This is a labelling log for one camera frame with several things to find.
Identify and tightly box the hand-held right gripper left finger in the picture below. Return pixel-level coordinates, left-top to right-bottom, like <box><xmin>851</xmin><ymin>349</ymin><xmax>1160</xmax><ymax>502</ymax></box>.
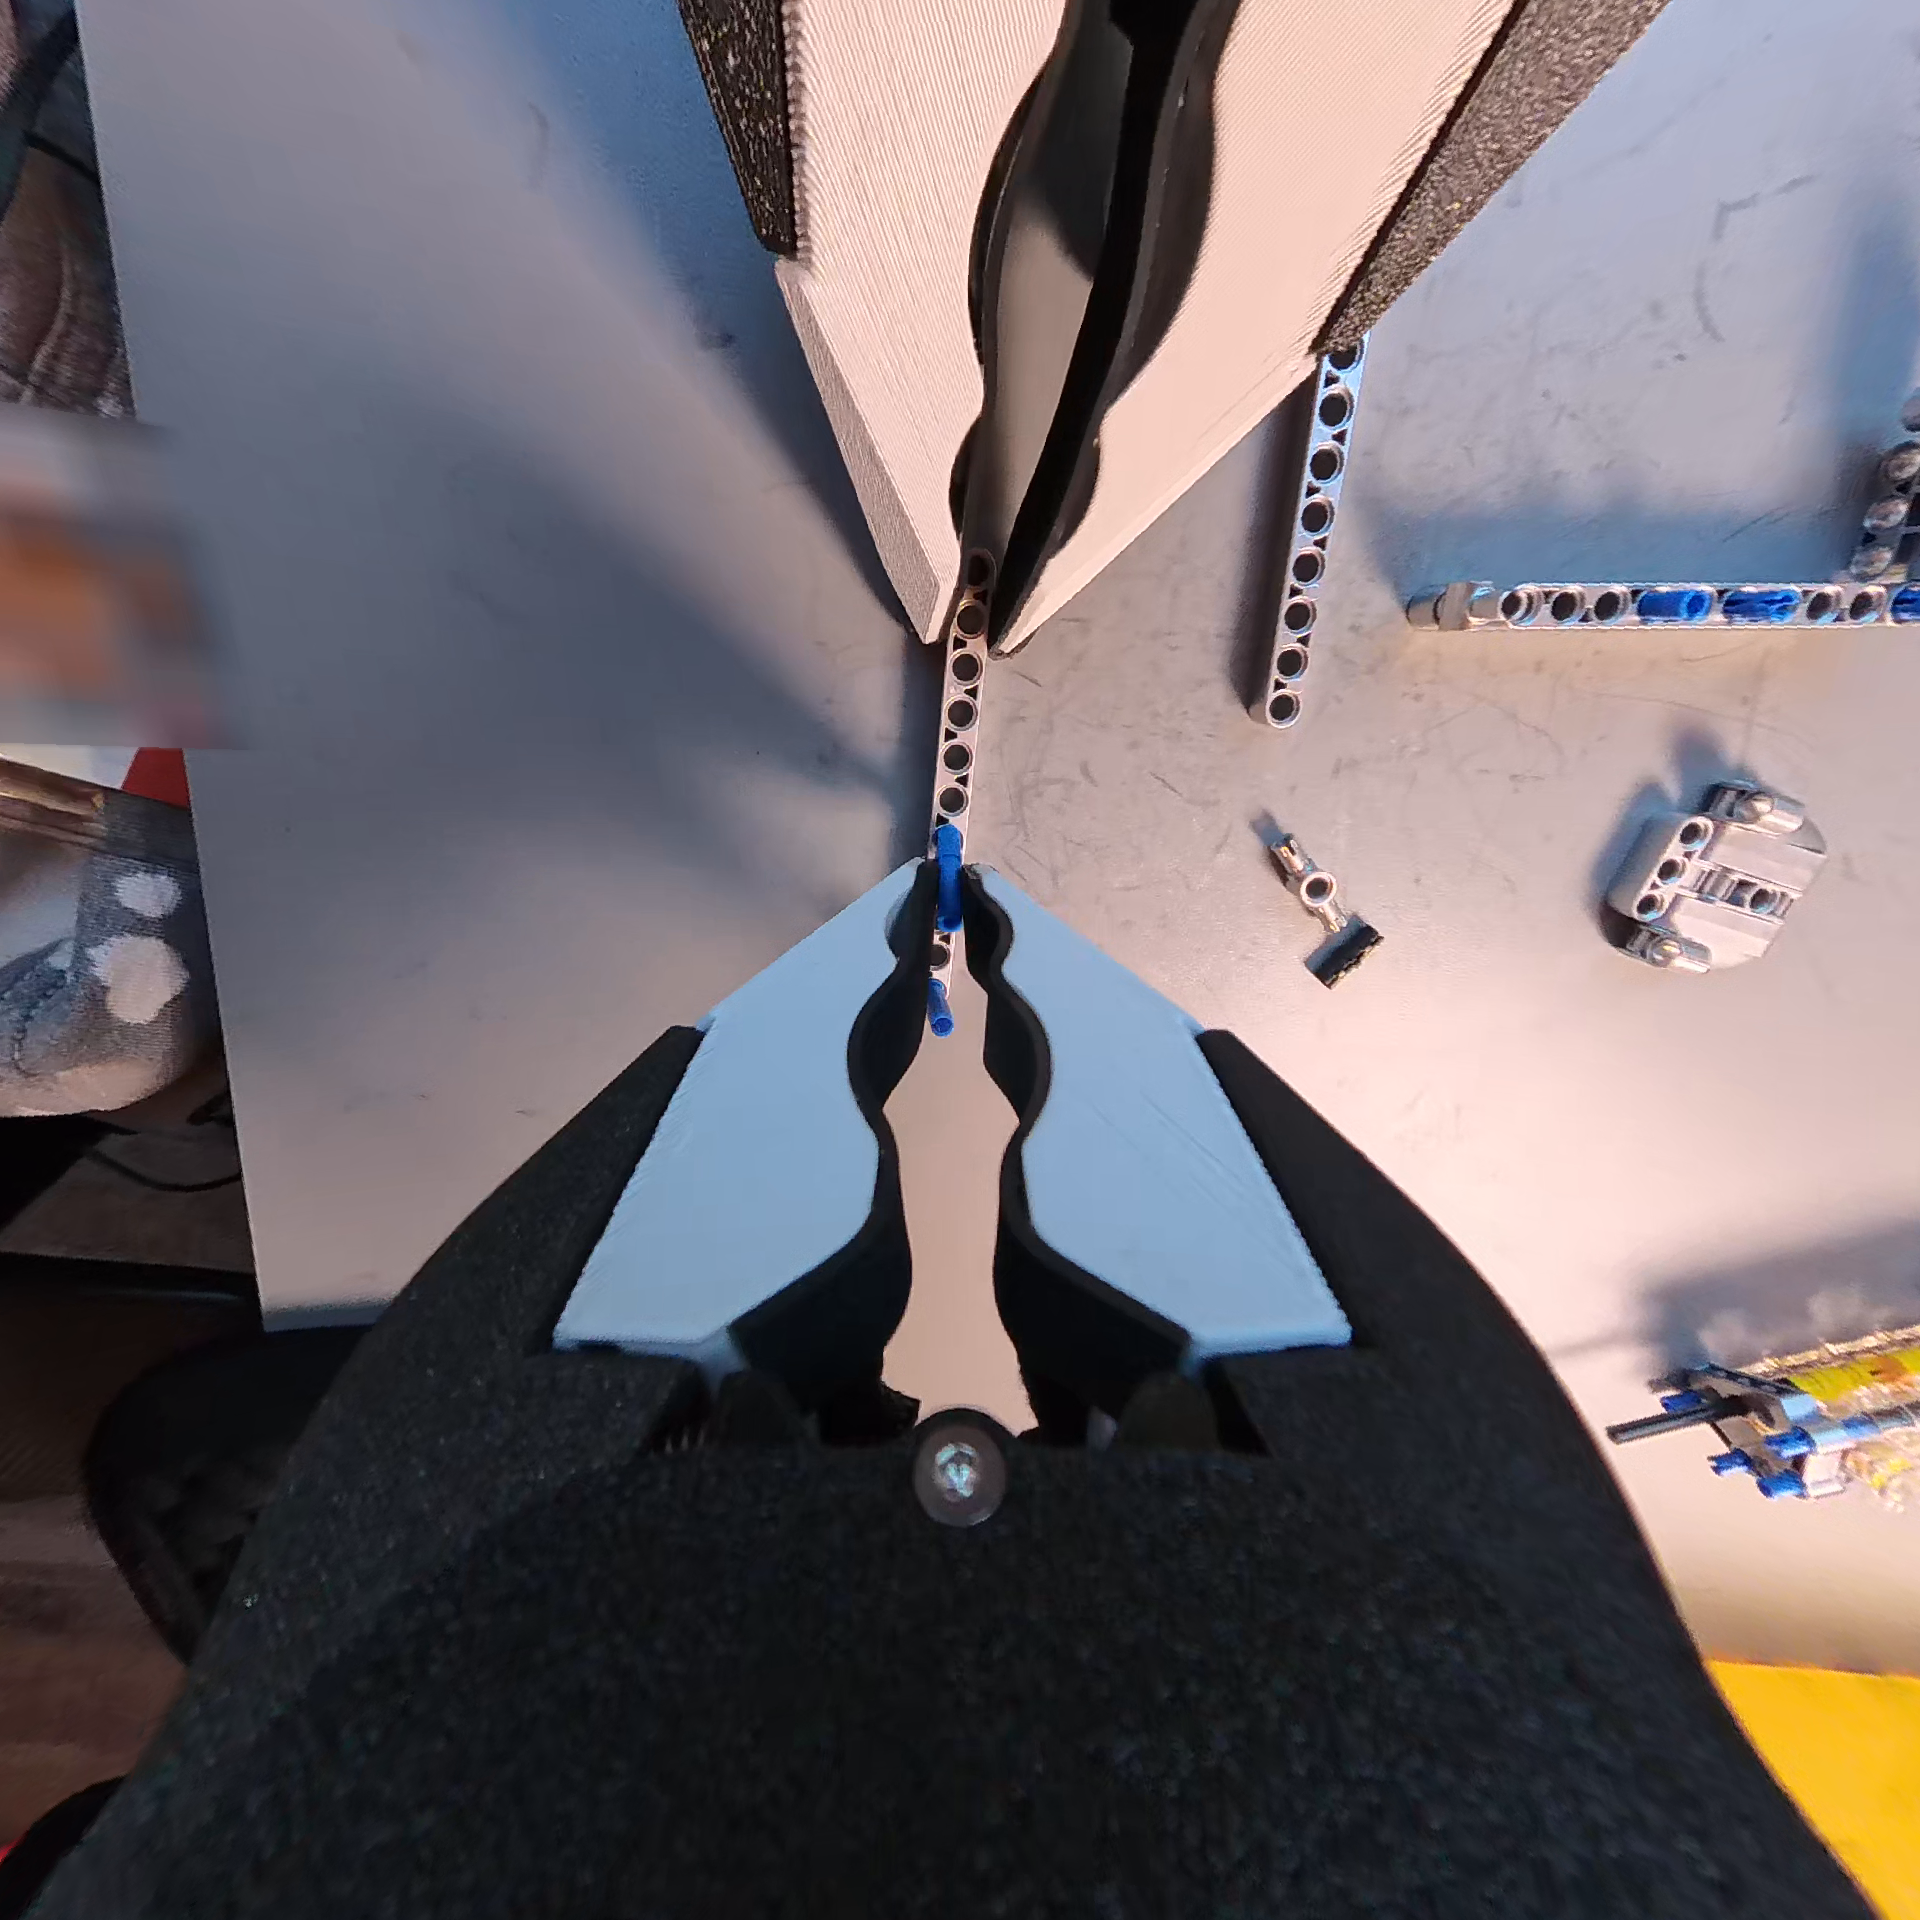
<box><xmin>550</xmin><ymin>862</ymin><xmax>938</xmax><ymax>1445</ymax></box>

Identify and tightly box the long grey beam with pins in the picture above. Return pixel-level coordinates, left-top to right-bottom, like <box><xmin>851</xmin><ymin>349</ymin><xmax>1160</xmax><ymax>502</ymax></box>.
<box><xmin>1408</xmin><ymin>576</ymin><xmax>1920</xmax><ymax>637</ymax></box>

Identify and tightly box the transparent brick assembly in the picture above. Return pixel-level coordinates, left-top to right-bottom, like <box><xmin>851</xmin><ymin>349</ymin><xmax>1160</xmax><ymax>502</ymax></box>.
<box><xmin>1604</xmin><ymin>1328</ymin><xmax>1920</xmax><ymax>1502</ymax></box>

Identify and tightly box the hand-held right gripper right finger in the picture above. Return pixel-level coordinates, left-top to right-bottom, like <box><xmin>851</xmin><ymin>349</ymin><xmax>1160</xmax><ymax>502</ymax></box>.
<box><xmin>959</xmin><ymin>867</ymin><xmax>1356</xmax><ymax>1445</ymax></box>

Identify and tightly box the small grey pin connector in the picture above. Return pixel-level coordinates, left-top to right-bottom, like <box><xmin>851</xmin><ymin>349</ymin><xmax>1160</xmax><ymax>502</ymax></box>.
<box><xmin>1258</xmin><ymin>817</ymin><xmax>1354</xmax><ymax>923</ymax></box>

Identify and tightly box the short grey building beam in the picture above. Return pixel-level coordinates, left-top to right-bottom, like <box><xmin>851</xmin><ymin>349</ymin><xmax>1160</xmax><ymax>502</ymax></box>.
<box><xmin>1248</xmin><ymin>336</ymin><xmax>1370</xmax><ymax>733</ymax></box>

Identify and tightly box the grey spotted cloth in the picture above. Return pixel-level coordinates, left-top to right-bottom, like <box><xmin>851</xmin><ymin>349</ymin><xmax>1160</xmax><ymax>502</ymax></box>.
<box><xmin>0</xmin><ymin>840</ymin><xmax>215</xmax><ymax>1120</ymax></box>

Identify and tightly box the pale patterned cloth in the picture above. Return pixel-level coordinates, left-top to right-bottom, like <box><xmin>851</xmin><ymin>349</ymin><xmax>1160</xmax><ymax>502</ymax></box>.
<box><xmin>0</xmin><ymin>0</ymin><xmax>139</xmax><ymax>424</ymax></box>

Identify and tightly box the person's black clothing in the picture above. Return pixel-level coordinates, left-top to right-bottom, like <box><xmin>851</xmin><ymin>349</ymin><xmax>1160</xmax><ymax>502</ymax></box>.
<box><xmin>82</xmin><ymin>1328</ymin><xmax>392</xmax><ymax>1666</ymax></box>

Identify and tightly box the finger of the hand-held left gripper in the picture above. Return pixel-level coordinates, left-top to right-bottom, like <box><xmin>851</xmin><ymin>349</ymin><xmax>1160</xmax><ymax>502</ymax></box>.
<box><xmin>774</xmin><ymin>0</ymin><xmax>1116</xmax><ymax>642</ymax></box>
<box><xmin>987</xmin><ymin>0</ymin><xmax>1519</xmax><ymax>656</ymax></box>

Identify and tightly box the yellow storage bin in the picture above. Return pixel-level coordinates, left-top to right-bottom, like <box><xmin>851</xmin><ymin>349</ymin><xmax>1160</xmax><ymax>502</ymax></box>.
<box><xmin>1709</xmin><ymin>1657</ymin><xmax>1920</xmax><ymax>1920</ymax></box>

